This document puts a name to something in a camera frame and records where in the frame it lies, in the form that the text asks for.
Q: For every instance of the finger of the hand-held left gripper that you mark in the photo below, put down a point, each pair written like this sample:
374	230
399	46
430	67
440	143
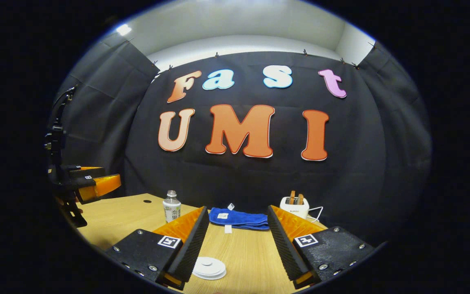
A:
86	170
104	185

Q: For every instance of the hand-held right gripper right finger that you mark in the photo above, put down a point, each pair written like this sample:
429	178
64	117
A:
286	249

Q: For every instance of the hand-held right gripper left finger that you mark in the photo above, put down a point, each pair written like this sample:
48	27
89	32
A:
190	249

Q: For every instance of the clear water bottle white label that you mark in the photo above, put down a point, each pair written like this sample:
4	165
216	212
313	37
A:
171	210

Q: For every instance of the white saucer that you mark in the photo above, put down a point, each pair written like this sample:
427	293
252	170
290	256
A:
210	278

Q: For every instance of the white toaster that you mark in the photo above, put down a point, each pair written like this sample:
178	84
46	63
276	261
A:
295	210

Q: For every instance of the brown toast slice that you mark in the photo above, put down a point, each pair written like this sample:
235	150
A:
300	199
292	197

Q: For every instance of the blue folded towel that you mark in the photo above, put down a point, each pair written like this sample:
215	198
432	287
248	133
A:
239	218

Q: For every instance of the black backdrop cloth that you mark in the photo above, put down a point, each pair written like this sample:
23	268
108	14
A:
239	175

